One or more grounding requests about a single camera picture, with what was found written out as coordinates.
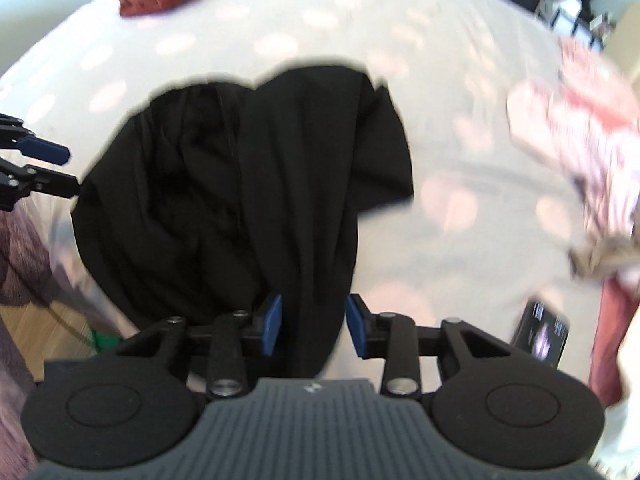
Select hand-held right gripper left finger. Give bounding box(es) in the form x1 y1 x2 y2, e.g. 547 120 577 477
116 294 283 400

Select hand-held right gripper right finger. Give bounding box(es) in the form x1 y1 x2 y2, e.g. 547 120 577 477
346 294 516 401

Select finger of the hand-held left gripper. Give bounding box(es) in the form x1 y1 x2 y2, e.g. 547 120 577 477
0 157 81 211
0 114 71 165

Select black pants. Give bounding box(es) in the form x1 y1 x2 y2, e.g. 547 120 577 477
70 57 416 378

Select purple fuzzy robe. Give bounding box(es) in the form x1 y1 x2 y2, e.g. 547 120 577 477
0 205 61 480

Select green object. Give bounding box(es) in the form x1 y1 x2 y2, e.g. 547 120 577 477
90 330 123 356

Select black smartphone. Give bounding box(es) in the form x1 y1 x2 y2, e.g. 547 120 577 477
510 297 571 368

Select beige cloth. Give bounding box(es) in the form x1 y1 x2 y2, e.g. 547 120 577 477
570 237 640 281

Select dusty red cloth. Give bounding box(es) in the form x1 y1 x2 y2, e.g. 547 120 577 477
590 275 640 408

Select pink printed cloth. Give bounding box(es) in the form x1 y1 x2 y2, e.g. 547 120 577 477
506 37 640 281

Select white device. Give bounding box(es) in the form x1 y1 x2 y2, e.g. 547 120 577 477
535 0 583 36

